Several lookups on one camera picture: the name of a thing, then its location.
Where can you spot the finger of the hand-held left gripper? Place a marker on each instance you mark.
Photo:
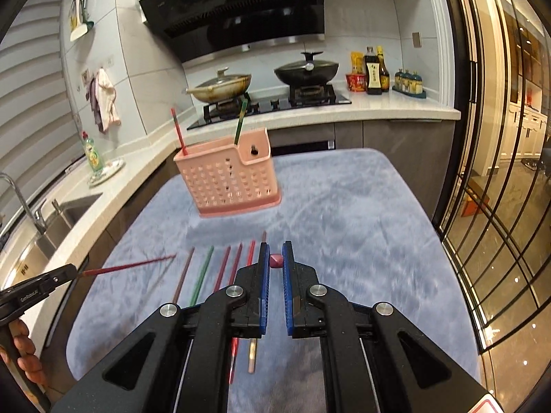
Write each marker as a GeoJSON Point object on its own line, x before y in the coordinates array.
{"type": "Point", "coordinates": [60, 275]}

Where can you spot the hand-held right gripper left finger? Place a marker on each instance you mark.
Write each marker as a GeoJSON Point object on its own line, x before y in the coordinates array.
{"type": "Point", "coordinates": [264, 284]}

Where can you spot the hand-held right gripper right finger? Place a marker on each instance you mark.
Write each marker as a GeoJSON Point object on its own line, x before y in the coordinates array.
{"type": "Point", "coordinates": [287, 284]}

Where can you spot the row of mixed chopsticks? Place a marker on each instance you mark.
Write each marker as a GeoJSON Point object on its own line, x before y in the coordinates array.
{"type": "Point", "coordinates": [202, 275]}

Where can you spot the red chopstick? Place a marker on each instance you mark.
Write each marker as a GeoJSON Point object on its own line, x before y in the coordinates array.
{"type": "Point", "coordinates": [129, 265]}
{"type": "Point", "coordinates": [179, 131]}

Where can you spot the pink perforated utensil holder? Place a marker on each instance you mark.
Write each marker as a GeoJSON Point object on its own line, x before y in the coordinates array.
{"type": "Point", "coordinates": [228, 176]}

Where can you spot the green chopstick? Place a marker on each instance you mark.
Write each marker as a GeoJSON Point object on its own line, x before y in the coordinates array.
{"type": "Point", "coordinates": [241, 120]}

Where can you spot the person's left hand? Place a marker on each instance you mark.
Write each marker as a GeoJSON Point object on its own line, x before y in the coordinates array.
{"type": "Point", "coordinates": [28, 346]}

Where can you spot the stainless steel sink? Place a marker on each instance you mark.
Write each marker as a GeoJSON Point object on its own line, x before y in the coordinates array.
{"type": "Point", "coordinates": [64, 219]}

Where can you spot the sink soap dispenser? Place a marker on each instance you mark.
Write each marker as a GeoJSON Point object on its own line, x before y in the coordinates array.
{"type": "Point", "coordinates": [57, 207]}

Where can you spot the chrome faucet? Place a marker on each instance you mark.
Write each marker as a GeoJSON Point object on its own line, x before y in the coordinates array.
{"type": "Point", "coordinates": [23, 206]}

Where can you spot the grey-blue plush blanket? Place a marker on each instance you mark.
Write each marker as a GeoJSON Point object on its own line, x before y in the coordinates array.
{"type": "Point", "coordinates": [366, 232]}

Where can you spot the patterned plate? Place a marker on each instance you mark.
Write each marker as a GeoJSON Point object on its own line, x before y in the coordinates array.
{"type": "Point", "coordinates": [109, 171]}

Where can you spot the green dish soap bottle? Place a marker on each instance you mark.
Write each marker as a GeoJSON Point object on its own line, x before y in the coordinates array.
{"type": "Point", "coordinates": [94, 155]}

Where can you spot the built-in under-counter appliance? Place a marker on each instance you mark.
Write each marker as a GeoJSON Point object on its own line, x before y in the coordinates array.
{"type": "Point", "coordinates": [301, 146]}

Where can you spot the purple hanging cloth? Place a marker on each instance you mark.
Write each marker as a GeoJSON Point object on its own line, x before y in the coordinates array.
{"type": "Point", "coordinates": [94, 107]}

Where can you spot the black gas hob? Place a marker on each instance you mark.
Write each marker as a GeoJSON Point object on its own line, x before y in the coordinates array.
{"type": "Point", "coordinates": [275, 105]}

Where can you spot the pink hanging cloth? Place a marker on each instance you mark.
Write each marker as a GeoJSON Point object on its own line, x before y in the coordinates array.
{"type": "Point", "coordinates": [107, 99]}

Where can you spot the white window blinds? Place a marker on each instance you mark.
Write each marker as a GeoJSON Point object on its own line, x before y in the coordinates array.
{"type": "Point", "coordinates": [34, 81]}

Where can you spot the beige wok with glass lid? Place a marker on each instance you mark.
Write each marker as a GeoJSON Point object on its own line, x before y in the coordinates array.
{"type": "Point", "coordinates": [221, 86]}

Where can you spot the black wok with lid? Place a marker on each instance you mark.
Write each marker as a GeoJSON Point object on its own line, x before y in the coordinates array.
{"type": "Point", "coordinates": [306, 72]}

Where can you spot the dark spice jar tray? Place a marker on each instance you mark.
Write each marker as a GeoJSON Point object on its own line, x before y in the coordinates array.
{"type": "Point", "coordinates": [409, 94]}

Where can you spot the large dark soy sauce bottle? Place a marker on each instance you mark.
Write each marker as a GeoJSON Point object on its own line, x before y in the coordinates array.
{"type": "Point", "coordinates": [373, 75]}

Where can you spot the slim dark sauce bottle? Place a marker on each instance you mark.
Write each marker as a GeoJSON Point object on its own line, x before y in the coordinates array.
{"type": "Point", "coordinates": [385, 75]}

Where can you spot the yellow seasoning packet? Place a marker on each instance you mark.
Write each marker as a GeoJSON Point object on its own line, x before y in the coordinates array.
{"type": "Point", "coordinates": [357, 63]}

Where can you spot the small spice jar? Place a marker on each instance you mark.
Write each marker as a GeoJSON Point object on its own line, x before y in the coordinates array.
{"type": "Point", "coordinates": [416, 83]}
{"type": "Point", "coordinates": [407, 81]}
{"type": "Point", "coordinates": [398, 81]}

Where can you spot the black grid glass door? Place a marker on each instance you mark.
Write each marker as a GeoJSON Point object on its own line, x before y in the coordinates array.
{"type": "Point", "coordinates": [495, 159]}

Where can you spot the black range hood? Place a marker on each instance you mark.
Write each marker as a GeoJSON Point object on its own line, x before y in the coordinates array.
{"type": "Point", "coordinates": [241, 8]}

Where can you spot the wall hook sticker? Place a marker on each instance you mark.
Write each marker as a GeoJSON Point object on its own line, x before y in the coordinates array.
{"type": "Point", "coordinates": [85, 75]}

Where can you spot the wall rack with hanging tools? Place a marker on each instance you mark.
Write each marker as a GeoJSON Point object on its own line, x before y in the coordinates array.
{"type": "Point", "coordinates": [79, 13]}

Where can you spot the grey wall switch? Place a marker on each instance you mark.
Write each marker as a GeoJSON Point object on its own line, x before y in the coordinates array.
{"type": "Point", "coordinates": [416, 39]}

